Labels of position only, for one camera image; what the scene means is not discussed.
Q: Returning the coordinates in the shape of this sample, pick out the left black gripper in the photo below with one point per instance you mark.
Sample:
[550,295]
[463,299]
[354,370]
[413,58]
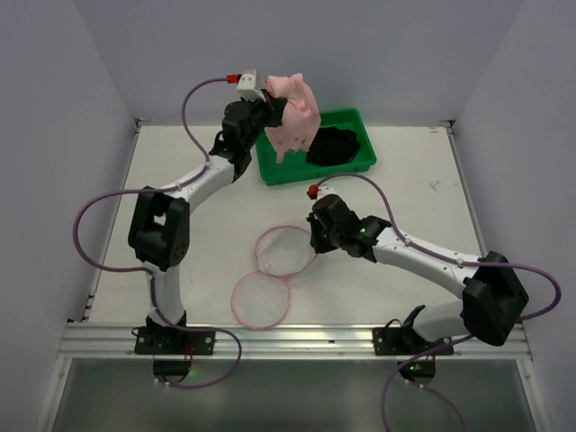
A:
[274,110]

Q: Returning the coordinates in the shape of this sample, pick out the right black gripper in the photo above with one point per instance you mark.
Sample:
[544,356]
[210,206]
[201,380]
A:
[318,232]

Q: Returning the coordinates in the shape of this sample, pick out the pink bra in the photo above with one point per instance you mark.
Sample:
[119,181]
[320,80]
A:
[300,119]

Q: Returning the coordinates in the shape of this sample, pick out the black bra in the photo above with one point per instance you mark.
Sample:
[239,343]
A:
[333,147]

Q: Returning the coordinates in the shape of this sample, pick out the white pink mesh laundry bag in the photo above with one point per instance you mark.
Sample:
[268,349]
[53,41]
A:
[261,299]

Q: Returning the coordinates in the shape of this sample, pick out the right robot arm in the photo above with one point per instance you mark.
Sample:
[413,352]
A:
[489,298]

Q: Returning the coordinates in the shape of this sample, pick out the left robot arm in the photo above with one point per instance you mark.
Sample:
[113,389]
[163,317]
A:
[160,228]

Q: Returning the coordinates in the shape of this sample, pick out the green plastic tray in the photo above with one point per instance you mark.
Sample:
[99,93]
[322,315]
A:
[294,168]

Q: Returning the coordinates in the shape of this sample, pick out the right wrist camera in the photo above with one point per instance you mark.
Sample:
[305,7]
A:
[316,192]

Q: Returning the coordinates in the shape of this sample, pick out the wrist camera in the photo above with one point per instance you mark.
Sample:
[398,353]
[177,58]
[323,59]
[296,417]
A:
[247,86]
[316,192]

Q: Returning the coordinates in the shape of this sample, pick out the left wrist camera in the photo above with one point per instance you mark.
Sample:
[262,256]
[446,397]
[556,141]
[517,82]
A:
[247,86]

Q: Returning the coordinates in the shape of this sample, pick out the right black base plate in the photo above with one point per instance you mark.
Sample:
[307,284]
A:
[400,339]

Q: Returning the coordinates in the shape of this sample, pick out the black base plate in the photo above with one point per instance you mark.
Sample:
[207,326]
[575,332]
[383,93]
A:
[400,339]
[162,341]

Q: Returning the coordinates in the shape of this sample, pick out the aluminium mounting rail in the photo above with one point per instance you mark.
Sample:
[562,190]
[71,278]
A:
[286,342]

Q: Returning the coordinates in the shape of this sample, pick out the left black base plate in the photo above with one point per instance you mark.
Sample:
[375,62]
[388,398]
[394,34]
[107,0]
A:
[162,341]

